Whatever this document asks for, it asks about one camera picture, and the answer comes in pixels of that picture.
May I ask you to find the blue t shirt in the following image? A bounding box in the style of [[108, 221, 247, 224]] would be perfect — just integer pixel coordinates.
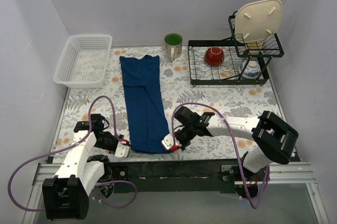
[[120, 55, 170, 154]]

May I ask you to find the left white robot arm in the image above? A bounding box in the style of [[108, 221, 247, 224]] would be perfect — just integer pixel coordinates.
[[42, 114, 119, 220]]

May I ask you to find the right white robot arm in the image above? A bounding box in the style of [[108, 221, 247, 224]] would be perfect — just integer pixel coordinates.
[[170, 106, 299, 181]]

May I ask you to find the floral table mat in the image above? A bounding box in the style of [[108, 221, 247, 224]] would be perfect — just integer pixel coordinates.
[[53, 47, 283, 163]]

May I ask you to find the red bowl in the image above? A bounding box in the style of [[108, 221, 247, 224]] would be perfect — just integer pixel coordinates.
[[204, 46, 224, 66]]

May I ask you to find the white plastic basket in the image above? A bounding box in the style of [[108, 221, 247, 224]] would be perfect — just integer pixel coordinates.
[[53, 34, 112, 89]]

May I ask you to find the blue white patterned bowl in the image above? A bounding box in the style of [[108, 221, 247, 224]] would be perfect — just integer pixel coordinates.
[[238, 60, 261, 79]]

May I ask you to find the green inside floral mug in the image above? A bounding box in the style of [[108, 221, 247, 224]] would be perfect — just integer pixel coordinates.
[[164, 33, 183, 61]]

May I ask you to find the cream square plastic lid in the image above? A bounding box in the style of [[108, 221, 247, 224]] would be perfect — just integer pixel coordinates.
[[234, 0, 283, 43]]

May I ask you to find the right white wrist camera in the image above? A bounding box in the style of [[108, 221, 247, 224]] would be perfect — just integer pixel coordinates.
[[162, 134, 182, 152]]

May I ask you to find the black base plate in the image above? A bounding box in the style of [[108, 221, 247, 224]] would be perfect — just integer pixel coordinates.
[[105, 159, 246, 198]]

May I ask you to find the black wire dish rack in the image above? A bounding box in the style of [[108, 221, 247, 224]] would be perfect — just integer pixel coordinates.
[[187, 12, 284, 86]]

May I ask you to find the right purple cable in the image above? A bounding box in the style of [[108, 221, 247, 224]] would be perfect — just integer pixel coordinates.
[[171, 102, 271, 210]]

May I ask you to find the aluminium frame rail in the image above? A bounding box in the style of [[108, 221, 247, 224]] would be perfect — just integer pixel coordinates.
[[32, 162, 316, 186]]

